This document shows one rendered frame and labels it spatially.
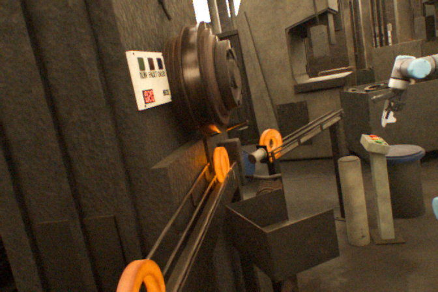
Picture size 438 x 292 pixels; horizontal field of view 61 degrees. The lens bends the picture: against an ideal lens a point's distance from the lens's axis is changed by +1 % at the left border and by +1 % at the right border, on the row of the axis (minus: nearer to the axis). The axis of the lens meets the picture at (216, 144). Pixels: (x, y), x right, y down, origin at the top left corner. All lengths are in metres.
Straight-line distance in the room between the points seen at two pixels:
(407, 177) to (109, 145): 1.96
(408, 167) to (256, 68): 2.24
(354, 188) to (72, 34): 1.67
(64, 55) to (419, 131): 3.15
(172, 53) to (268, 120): 2.99
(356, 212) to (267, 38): 2.50
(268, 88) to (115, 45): 3.23
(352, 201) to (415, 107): 1.64
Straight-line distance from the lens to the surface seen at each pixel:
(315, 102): 4.17
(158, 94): 1.30
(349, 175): 2.23
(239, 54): 5.70
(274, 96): 4.27
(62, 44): 1.28
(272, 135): 2.03
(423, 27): 5.29
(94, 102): 1.20
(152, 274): 0.87
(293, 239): 0.99
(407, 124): 3.71
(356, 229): 2.35
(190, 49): 1.40
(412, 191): 2.68
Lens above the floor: 1.11
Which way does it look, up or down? 10 degrees down
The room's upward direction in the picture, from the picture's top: 11 degrees counter-clockwise
